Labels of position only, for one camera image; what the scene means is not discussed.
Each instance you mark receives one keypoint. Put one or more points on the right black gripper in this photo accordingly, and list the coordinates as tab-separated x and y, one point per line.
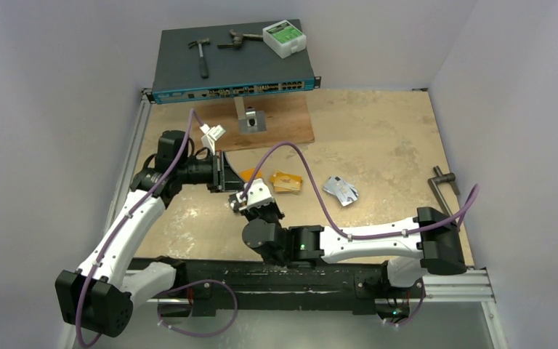
236	201

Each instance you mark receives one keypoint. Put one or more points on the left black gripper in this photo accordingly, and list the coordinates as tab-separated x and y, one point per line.
223	177

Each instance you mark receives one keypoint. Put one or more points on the orange leather card holder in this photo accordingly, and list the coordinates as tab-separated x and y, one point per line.
248	174

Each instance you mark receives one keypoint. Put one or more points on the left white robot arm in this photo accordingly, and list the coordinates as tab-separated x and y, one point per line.
99	296

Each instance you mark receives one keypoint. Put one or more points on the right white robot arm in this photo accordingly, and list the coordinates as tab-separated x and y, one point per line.
426	244

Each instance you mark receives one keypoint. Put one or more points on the wooden board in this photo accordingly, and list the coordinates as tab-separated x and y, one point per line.
287	119

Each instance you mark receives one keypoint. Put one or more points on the claw hammer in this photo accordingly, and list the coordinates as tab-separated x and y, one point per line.
202	63

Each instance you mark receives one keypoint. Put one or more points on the rusty pliers tool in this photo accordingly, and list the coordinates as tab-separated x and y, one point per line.
238	38

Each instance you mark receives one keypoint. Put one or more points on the white green electrical box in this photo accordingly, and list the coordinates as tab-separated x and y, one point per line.
284	39

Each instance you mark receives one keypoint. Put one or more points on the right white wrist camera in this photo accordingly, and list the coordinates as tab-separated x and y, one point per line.
258	194

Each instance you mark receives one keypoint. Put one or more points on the metal post bracket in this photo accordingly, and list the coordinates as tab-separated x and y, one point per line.
250	120

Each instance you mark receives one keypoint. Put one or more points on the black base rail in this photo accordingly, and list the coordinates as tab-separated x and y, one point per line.
279	284

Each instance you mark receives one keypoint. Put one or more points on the blue network switch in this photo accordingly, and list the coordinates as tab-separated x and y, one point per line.
252	70

